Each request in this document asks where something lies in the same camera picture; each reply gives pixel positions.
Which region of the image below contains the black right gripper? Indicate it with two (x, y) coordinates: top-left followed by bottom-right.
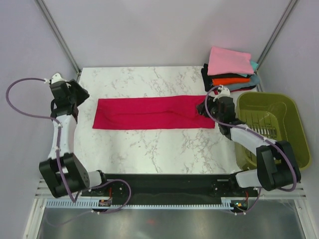
(195, 95), (223, 122)

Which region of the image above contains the magenta t shirt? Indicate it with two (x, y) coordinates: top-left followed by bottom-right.
(93, 95), (215, 130)

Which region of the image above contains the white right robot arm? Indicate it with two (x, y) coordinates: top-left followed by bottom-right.
(197, 95), (301, 196)

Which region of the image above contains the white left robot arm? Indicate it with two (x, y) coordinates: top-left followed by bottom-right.
(39, 80), (110, 201)

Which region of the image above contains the folded dark red t shirt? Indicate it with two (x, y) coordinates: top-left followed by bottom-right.
(213, 86), (257, 96)

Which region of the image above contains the folded orange t shirt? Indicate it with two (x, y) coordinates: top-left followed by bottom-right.
(212, 78), (250, 86)

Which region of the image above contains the folded black t shirt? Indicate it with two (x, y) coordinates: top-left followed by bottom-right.
(201, 64), (251, 92)

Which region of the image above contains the folded pink t shirt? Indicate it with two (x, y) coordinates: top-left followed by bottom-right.
(208, 46), (254, 76)

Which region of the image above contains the folded grey blue t shirt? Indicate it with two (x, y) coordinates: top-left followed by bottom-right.
(225, 74), (260, 90)

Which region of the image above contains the folded teal t shirt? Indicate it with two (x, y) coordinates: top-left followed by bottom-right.
(250, 61), (259, 74)

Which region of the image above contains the olive green plastic basket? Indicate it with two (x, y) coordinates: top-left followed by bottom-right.
(236, 92), (312, 170)

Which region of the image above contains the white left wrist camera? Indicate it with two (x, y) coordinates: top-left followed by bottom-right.
(44, 73), (68, 85)

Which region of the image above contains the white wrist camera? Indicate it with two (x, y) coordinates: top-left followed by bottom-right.
(44, 73), (68, 85)
(216, 85), (230, 98)

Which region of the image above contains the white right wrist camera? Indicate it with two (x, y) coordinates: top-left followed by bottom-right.
(216, 85), (230, 98)

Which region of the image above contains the white slotted cable duct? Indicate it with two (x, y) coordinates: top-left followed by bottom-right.
(45, 199), (239, 211)

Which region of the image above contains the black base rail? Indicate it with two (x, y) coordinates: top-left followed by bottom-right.
(82, 174), (258, 205)

